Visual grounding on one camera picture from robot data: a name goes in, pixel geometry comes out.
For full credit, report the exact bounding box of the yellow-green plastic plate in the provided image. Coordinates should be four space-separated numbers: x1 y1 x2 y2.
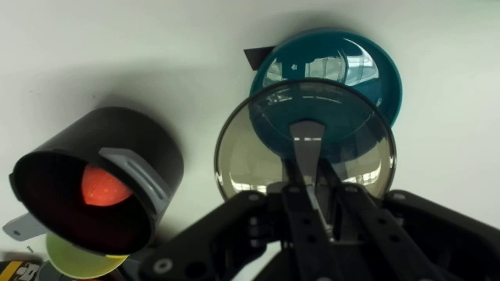
46 233 128 279

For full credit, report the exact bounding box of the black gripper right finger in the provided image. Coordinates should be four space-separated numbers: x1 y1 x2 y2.
317 159 433 281

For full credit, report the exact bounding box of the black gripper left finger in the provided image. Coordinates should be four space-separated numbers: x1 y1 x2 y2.
283 185 338 281

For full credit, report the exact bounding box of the red ball inside pot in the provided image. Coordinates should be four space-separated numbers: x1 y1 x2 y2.
81 165 131 207

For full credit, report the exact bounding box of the black toy pot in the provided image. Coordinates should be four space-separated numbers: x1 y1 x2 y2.
10 107 183 254

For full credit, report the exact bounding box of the blue toy pan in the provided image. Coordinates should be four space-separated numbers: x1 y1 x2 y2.
247 29 403 162

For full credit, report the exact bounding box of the yellow tape measure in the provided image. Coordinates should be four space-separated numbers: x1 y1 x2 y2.
0 258 41 281

